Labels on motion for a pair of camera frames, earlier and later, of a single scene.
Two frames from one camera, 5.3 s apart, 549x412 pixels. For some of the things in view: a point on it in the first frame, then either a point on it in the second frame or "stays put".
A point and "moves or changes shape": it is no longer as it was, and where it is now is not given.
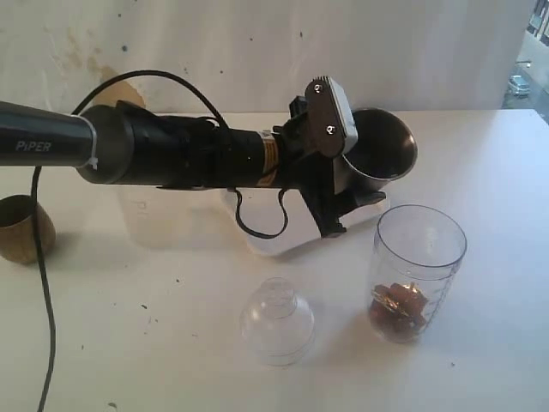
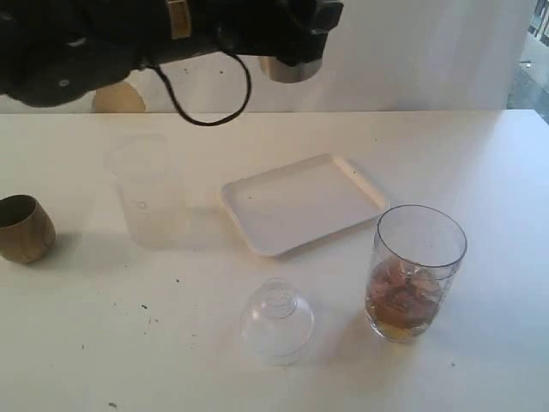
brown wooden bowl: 17,228 stays put
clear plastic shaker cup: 417,252 stays put
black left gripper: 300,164 → 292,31
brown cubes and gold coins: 397,310 moves or changes shape
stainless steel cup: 385,149 → 277,70
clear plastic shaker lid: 276,325 stays put
